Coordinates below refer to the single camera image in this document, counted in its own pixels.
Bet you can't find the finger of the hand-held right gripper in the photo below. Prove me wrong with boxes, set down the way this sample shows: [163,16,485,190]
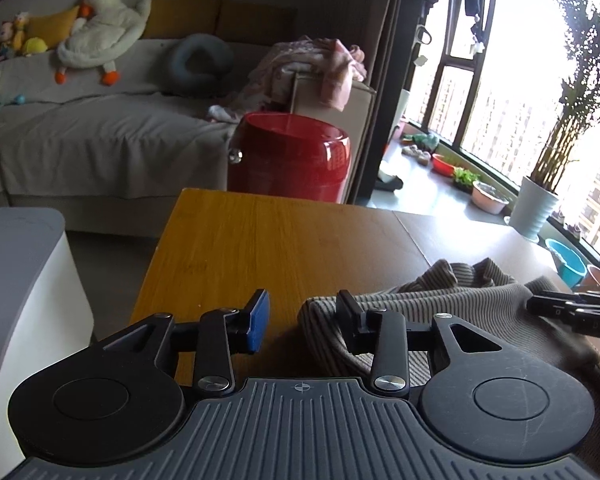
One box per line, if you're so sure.
[526,298,600,335]
[540,289,600,307]

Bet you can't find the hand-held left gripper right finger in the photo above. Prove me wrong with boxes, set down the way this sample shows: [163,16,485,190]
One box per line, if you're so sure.
[337,290,503,394]

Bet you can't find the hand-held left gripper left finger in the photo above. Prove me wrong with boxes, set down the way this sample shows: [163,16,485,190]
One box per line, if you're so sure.
[97,289,271,397]

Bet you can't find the striped beige knit garment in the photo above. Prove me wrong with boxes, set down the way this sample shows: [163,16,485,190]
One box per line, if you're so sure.
[297,257,600,408]

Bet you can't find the blue plastic bucket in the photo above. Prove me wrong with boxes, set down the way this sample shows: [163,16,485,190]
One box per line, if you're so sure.
[545,239,589,289]

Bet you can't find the white plant pot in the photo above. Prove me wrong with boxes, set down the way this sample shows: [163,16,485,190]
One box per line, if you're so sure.
[508,176,561,244]

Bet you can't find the pink metal-lined basin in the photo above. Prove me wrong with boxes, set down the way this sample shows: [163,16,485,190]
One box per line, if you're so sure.
[472,180,510,216]

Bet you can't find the black and white slippers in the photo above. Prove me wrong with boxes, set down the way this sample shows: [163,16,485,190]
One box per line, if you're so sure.
[377,164,404,192]

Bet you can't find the green seedling tray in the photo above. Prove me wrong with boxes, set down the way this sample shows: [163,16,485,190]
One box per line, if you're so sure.
[452,167,481,194]

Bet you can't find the red round stool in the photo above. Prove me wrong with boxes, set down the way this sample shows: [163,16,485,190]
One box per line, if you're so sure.
[227,112,352,204]

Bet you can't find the pinkish red basin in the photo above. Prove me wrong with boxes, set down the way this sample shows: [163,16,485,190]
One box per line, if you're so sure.
[431,153,464,177]

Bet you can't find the white small cloth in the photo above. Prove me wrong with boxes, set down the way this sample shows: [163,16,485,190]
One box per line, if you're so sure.
[207,104,242,124]

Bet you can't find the tall green bamboo plant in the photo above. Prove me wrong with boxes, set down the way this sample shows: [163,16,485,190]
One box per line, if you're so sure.
[530,0,600,201]

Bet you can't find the white cabinet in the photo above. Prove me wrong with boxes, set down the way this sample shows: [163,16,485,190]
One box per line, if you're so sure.
[0,207,96,480]

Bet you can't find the grey covered sofa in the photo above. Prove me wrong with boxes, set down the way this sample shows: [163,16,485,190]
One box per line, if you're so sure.
[0,35,378,236]

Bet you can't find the pink patterned blanket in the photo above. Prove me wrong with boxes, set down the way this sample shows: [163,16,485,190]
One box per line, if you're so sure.
[230,35,368,121]

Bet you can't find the grey neck pillow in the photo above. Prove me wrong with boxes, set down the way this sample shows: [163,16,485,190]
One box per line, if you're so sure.
[167,34,234,94]

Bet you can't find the yellow back cushion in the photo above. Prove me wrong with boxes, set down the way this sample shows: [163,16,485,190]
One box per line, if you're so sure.
[217,0,299,37]
[147,0,222,39]

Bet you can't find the white goose plush toy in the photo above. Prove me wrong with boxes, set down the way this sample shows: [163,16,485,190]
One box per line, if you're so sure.
[55,0,152,86]

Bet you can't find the yellow throw pillow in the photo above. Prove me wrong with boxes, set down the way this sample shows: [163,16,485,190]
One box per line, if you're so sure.
[26,6,81,51]

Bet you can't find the small doll plush toy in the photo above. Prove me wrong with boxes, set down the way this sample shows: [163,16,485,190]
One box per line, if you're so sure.
[0,11,30,63]

